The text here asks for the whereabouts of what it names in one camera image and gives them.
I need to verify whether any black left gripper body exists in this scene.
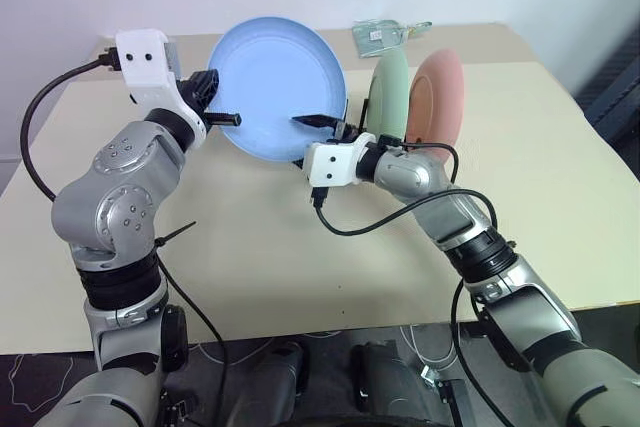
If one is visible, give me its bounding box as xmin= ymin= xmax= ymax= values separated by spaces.
xmin=175 ymin=68 xmax=222 ymax=117

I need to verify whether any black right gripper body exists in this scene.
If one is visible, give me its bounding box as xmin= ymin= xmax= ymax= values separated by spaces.
xmin=327 ymin=118 xmax=363 ymax=143

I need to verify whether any blue plate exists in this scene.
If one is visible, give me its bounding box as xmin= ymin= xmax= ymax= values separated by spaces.
xmin=206 ymin=16 xmax=349 ymax=164

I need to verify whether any green plate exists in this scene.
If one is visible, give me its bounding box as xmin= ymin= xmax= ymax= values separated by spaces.
xmin=363 ymin=49 xmax=412 ymax=144

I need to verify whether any pink plate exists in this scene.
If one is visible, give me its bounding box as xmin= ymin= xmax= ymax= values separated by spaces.
xmin=403 ymin=48 xmax=467 ymax=164

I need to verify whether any clear plastic bag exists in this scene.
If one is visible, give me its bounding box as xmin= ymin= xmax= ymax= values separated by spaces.
xmin=351 ymin=18 xmax=434 ymax=59

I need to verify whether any black zip tie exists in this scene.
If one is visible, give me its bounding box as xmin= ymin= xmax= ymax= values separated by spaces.
xmin=153 ymin=219 xmax=198 ymax=250

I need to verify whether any dark rounded shape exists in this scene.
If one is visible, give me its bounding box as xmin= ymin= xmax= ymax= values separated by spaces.
xmin=234 ymin=340 xmax=312 ymax=427
xmin=348 ymin=340 xmax=431 ymax=427

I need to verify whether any dark furniture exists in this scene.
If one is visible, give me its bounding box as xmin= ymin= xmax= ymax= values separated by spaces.
xmin=573 ymin=25 xmax=640 ymax=149

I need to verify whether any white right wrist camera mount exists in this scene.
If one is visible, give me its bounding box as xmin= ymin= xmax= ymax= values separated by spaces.
xmin=305 ymin=132 xmax=378 ymax=189

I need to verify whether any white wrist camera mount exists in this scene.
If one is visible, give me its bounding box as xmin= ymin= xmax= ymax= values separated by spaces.
xmin=305 ymin=132 xmax=378 ymax=189
xmin=115 ymin=28 xmax=207 ymax=149

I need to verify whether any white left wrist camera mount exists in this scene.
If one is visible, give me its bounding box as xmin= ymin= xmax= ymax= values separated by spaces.
xmin=115 ymin=28 xmax=207 ymax=149

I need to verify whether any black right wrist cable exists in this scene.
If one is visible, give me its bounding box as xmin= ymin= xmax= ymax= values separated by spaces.
xmin=308 ymin=142 xmax=501 ymax=239

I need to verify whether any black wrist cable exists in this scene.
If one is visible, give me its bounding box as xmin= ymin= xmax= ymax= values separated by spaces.
xmin=21 ymin=48 xmax=122 ymax=201
xmin=308 ymin=142 xmax=501 ymax=239

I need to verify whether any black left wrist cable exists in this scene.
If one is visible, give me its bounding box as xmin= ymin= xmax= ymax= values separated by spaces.
xmin=21 ymin=48 xmax=122 ymax=201

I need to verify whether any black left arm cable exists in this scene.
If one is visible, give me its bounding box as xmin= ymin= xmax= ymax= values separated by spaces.
xmin=157 ymin=254 xmax=232 ymax=427

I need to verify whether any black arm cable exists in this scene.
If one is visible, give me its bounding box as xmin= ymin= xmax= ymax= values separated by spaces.
xmin=448 ymin=276 xmax=507 ymax=401
xmin=157 ymin=254 xmax=232 ymax=427

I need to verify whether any white floor cable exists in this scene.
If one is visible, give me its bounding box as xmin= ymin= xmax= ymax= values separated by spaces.
xmin=398 ymin=322 xmax=460 ymax=384
xmin=188 ymin=335 xmax=282 ymax=366

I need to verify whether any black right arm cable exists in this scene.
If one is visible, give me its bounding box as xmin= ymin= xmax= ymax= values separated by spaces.
xmin=448 ymin=276 xmax=507 ymax=401

